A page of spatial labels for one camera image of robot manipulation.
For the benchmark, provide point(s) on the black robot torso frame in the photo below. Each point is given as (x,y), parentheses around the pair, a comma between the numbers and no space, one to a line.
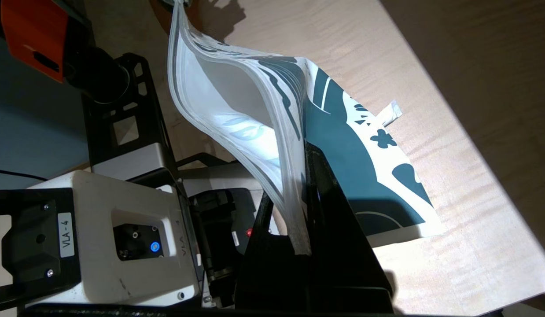
(101,119)

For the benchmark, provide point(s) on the light wood shelf desk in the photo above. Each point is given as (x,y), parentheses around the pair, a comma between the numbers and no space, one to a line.
(431,66)

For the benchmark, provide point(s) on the orange capped black robot joint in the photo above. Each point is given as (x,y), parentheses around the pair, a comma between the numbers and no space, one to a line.
(34,35)

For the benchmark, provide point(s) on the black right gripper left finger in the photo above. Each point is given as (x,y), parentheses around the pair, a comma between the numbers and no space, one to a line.
(268,264)

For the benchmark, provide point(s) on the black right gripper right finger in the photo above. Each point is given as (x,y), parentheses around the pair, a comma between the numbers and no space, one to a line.
(338,246)

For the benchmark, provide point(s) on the black labelled robot shoulder mount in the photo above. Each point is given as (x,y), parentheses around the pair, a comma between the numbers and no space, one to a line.
(30,246)

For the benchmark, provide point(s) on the white floral zipper pouch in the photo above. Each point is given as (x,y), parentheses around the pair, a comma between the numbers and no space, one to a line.
(228,97)

